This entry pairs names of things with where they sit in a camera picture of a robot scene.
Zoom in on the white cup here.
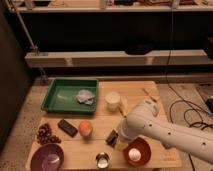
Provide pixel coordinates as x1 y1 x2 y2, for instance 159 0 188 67
105 92 121 112

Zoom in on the white metal shelf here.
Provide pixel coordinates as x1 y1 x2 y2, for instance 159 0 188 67
25 50 213 68

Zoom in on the small metal cup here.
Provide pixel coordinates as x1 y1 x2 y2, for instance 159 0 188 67
96 152 110 169

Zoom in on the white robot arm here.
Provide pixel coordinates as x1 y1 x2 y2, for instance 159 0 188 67
117 100 213 164

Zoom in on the green plastic tray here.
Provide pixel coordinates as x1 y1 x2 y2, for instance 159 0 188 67
41 78 99 114

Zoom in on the black cable on floor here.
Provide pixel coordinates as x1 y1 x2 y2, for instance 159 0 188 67
165 6 213 171

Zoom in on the dark object on shelf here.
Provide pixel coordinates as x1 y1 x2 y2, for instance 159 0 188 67
125 37 154 55

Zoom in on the crumpled grey cloth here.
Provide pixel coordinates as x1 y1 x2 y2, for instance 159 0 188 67
76 89 95 105

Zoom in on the bunch of dark grapes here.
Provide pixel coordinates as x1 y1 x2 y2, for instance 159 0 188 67
36 123 61 145

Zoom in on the wooden spoon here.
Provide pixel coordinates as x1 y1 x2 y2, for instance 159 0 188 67
142 88 157 103

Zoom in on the red-brown bowl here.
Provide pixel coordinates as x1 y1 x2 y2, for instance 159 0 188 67
123 137 151 167

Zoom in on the white egg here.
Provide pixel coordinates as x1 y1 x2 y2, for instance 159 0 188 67
129 148 141 161

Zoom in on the dark brown rectangular block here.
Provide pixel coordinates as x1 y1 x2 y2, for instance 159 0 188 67
58 119 78 137

